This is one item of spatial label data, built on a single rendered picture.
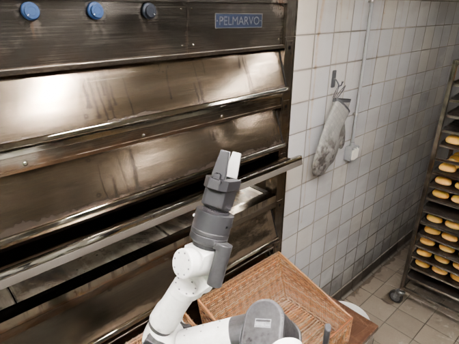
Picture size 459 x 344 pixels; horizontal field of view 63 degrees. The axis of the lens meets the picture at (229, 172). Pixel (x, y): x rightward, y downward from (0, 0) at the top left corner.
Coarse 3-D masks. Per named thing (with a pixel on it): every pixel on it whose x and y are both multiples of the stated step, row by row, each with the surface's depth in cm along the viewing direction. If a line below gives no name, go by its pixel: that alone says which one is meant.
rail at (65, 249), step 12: (300, 156) 167; (276, 168) 157; (240, 180) 144; (180, 204) 127; (144, 216) 119; (156, 216) 121; (120, 228) 113; (84, 240) 106; (96, 240) 109; (48, 252) 102; (60, 252) 102; (24, 264) 97; (36, 264) 99; (0, 276) 93
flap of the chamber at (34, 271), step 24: (240, 168) 167; (264, 168) 162; (288, 168) 163; (168, 192) 146; (192, 192) 142; (120, 216) 127; (168, 216) 124; (48, 240) 114; (72, 240) 112; (0, 264) 102; (48, 264) 101; (0, 288) 94
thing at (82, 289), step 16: (240, 208) 176; (256, 208) 180; (160, 240) 151; (176, 240) 151; (192, 240) 157; (128, 256) 142; (144, 256) 142; (160, 256) 147; (96, 272) 133; (112, 272) 134; (64, 288) 125; (80, 288) 127; (16, 304) 119; (32, 304) 119; (48, 304) 121; (0, 320) 113; (16, 320) 115
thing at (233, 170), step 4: (232, 152) 87; (236, 152) 86; (232, 156) 87; (236, 156) 86; (240, 156) 86; (232, 160) 87; (236, 160) 86; (232, 164) 87; (236, 164) 86; (228, 168) 87; (232, 168) 87; (236, 168) 86; (228, 172) 87; (232, 172) 87; (236, 172) 86; (228, 176) 87; (232, 176) 87; (236, 176) 86
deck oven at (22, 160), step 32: (288, 0) 153; (288, 32) 159; (288, 64) 165; (288, 96) 172; (128, 128) 120; (160, 128) 130; (192, 128) 139; (288, 128) 179; (0, 160) 98; (32, 160) 104; (64, 160) 110; (160, 192) 138; (256, 256) 193; (96, 288) 131; (32, 320) 118
